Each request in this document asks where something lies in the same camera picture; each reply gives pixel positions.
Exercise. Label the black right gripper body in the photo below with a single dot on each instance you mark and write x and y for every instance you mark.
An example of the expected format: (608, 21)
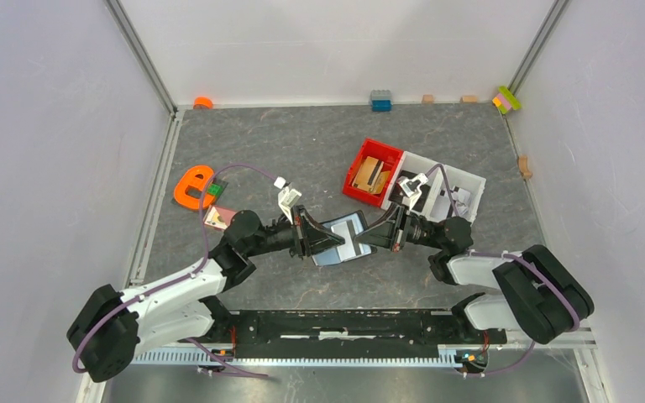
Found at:
(411, 229)

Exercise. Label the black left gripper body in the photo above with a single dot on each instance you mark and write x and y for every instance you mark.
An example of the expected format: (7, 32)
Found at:
(292, 235)

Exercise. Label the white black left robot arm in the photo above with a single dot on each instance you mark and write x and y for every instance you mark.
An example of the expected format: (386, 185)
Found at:
(115, 326)

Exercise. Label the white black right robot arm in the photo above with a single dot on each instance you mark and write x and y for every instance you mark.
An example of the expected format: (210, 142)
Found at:
(536, 294)

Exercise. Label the stack of gold credit cards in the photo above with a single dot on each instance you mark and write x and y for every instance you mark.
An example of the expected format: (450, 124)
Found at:
(371, 176)

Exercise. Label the white cards in bin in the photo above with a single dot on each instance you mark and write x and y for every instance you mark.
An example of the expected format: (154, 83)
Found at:
(462, 202)

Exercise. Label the red plastic bin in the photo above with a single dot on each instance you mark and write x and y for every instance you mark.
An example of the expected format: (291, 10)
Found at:
(391, 157)

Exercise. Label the white plastic bin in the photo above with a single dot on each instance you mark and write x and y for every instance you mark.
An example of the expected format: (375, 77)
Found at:
(415, 170)
(439, 208)

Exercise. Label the pink wooden block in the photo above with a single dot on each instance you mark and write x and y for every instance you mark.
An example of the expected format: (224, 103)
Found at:
(218, 217)

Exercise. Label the green lego brick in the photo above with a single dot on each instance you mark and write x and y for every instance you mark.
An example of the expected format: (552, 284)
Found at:
(216, 189)

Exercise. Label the orange letter toy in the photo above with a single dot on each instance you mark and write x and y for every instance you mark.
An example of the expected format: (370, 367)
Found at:
(192, 185)

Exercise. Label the blue grey lego block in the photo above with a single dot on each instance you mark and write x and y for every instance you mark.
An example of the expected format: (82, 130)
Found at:
(381, 101)

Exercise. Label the curved wooden arch block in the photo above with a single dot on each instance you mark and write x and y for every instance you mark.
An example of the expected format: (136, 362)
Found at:
(523, 166)

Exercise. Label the orange round toy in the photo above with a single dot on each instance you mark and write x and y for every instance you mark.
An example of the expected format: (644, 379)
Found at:
(202, 103)

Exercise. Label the green pink lego stack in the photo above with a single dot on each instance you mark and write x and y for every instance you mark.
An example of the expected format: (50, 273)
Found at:
(505, 101)

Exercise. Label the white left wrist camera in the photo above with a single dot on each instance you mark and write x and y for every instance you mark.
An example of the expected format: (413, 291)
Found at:
(287, 197)

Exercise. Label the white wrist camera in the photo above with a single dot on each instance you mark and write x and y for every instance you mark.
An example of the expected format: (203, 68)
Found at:
(287, 197)
(411, 189)

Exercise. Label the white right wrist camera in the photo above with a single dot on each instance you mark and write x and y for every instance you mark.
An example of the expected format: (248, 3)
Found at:
(411, 189)

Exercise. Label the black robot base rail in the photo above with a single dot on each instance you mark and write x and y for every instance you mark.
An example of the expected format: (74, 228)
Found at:
(344, 334)

